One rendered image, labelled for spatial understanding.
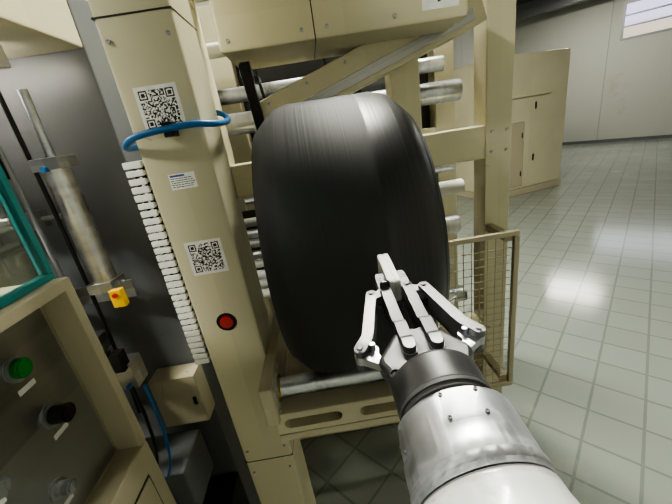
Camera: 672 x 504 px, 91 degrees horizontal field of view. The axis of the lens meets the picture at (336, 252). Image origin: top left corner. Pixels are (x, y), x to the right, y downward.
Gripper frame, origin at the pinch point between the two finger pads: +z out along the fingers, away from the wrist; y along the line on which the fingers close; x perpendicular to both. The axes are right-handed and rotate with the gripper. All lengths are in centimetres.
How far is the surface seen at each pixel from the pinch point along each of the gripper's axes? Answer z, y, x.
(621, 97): 810, -779, 134
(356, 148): 16.6, 0.3, -13.2
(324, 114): 25.0, 4.1, -17.9
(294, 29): 59, 7, -34
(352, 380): 15.2, 6.9, 36.3
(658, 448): 34, -114, 131
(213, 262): 27.0, 31.7, 7.5
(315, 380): 16.0, 15.0, 35.2
